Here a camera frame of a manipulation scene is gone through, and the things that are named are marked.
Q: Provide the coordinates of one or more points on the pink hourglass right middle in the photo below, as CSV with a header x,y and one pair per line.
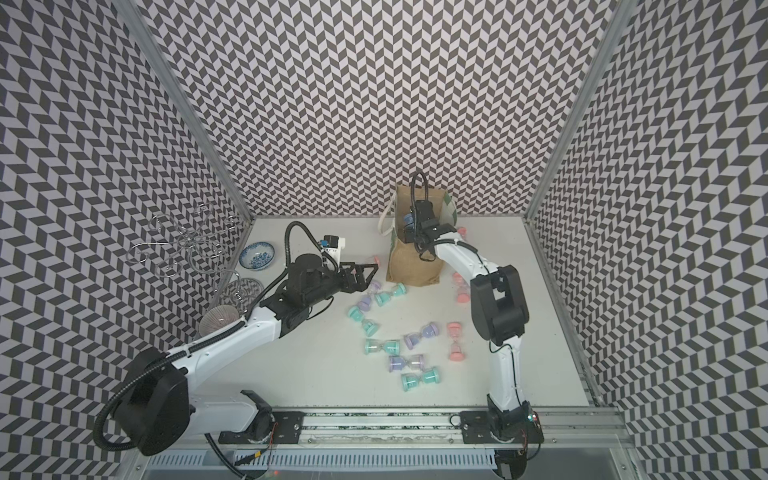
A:
x,y
463,291

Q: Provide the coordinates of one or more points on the purple hourglass front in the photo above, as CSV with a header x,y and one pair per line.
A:
x,y
413,362

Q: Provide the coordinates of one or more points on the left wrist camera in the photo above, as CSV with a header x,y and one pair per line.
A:
x,y
334,246

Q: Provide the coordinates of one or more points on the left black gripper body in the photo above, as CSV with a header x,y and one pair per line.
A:
x,y
334,283

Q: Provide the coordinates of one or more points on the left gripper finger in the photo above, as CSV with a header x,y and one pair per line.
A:
x,y
365,270
358,283

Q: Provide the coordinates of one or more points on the blue white patterned bowl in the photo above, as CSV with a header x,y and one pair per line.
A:
x,y
257,256

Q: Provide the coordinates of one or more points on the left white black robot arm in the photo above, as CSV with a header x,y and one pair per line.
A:
x,y
158,402

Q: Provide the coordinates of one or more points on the clear glass plate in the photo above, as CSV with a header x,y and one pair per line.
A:
x,y
240,293

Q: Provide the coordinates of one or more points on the green hourglass middle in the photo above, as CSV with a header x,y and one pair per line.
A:
x,y
389,347

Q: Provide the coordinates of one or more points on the green hourglass pile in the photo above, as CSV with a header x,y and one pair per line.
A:
x,y
383,297
370,328

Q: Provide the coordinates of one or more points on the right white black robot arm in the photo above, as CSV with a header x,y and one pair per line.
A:
x,y
499,313

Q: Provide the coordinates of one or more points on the green hourglass top pile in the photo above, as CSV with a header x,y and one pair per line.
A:
x,y
383,297

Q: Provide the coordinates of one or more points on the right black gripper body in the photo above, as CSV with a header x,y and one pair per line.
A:
x,y
416,234

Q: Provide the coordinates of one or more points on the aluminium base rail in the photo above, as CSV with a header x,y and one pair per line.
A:
x,y
568,442

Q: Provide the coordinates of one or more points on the wire metal rack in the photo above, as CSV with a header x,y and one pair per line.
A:
x,y
173,243

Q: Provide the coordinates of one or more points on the pink hourglass front right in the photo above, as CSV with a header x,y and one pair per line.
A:
x,y
455,333

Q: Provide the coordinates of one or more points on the green hourglass front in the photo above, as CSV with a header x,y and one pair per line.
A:
x,y
410,381

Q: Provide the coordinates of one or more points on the purple hourglass centre right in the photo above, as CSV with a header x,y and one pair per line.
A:
x,y
430,330

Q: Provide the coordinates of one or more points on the purple hourglass pile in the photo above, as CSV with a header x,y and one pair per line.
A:
x,y
368,299

